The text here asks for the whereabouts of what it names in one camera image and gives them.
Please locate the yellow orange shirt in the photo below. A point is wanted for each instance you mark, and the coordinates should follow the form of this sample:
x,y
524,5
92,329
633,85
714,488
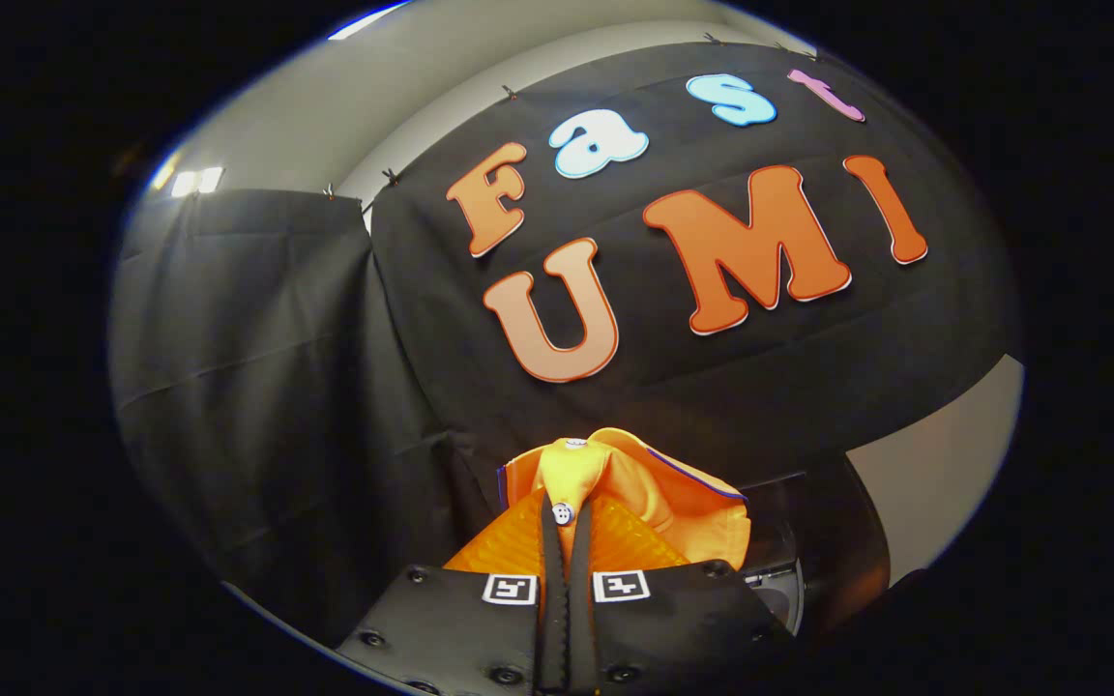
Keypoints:
x,y
654,493

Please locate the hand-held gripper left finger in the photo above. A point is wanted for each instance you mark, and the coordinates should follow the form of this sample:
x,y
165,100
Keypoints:
x,y
549,619

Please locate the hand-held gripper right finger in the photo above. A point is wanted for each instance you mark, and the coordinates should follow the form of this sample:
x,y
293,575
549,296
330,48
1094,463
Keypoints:
x,y
581,619

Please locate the black backdrop cloth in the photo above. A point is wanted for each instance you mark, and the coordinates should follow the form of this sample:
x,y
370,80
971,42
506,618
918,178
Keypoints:
x,y
325,367

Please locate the dark washing machine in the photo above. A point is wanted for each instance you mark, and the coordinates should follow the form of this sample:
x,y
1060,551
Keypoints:
x,y
837,541

